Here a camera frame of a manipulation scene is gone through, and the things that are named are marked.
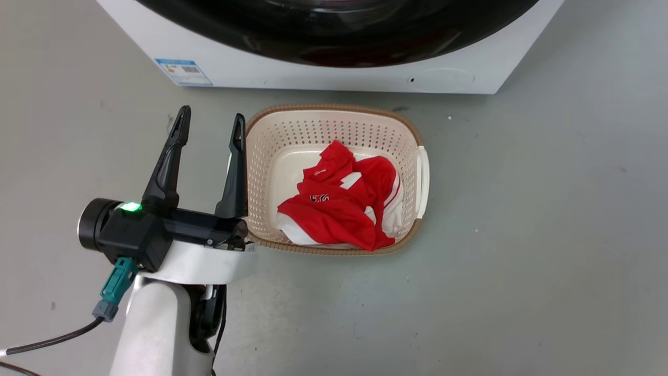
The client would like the blue energy label sticker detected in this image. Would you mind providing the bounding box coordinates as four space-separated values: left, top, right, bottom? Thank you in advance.
154 58 213 87

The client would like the white washing machine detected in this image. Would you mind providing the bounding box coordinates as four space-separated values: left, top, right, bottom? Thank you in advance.
96 0 566 95

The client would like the red and white garment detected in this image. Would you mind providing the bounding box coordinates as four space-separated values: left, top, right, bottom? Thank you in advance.
276 139 405 252

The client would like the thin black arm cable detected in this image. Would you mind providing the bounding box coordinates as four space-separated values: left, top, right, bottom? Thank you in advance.
187 284 229 376

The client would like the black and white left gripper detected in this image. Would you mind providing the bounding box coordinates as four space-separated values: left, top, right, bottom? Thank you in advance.
78 105 257 286

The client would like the cream perforated laundry basket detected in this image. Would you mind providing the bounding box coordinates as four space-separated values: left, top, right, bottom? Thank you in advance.
242 103 431 257

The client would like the black round washing machine door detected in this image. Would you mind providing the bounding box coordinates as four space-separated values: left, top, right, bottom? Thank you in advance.
135 0 541 68

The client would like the black cable with teal connector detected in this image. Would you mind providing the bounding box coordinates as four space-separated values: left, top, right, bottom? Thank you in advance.
0 257 139 356

